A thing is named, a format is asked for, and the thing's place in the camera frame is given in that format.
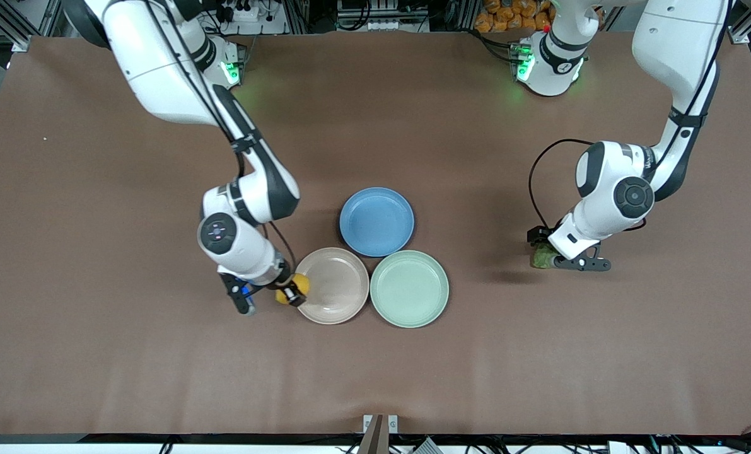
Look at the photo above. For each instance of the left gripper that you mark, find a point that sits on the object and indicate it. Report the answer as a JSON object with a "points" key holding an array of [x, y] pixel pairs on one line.
{"points": [[537, 236]]}

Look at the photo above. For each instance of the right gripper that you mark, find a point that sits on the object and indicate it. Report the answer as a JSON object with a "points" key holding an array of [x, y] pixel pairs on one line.
{"points": [[285, 279]]}

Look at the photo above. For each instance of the yellow lemon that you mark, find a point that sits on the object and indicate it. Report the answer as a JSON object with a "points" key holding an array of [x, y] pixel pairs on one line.
{"points": [[301, 282]]}

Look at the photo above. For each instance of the green lettuce leaf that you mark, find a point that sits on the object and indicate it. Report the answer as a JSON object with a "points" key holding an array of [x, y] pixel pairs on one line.
{"points": [[542, 257]]}

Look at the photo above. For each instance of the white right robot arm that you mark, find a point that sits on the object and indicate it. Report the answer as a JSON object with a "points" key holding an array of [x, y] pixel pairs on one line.
{"points": [[154, 69]]}

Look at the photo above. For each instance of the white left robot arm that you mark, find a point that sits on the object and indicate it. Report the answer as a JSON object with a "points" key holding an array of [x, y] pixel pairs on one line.
{"points": [[671, 38]]}

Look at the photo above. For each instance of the pale pink plate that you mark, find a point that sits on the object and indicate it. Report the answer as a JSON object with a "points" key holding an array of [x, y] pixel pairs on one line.
{"points": [[334, 287]]}

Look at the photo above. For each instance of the blue plate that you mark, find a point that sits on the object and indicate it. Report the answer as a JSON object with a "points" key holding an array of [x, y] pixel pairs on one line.
{"points": [[376, 222]]}

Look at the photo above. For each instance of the pale green plate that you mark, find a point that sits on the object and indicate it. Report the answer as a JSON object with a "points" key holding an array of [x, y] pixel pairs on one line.
{"points": [[409, 289]]}

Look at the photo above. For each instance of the brown table cover sheet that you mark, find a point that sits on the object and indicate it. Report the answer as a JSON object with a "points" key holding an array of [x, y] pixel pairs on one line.
{"points": [[161, 378]]}

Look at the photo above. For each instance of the grey ribbed plastic part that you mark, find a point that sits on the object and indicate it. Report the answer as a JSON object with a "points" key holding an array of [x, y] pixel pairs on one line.
{"points": [[424, 446]]}

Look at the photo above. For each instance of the pile of orange objects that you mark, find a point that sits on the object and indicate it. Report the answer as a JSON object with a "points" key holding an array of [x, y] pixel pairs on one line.
{"points": [[507, 16]]}

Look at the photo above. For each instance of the white power strip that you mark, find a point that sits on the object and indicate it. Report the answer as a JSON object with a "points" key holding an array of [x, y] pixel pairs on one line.
{"points": [[255, 14]]}

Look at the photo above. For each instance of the metal mount bracket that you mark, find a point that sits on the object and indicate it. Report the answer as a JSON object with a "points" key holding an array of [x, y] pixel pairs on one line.
{"points": [[378, 438]]}

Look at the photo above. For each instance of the black table edge rail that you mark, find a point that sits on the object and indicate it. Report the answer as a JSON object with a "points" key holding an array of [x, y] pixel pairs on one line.
{"points": [[161, 438]]}

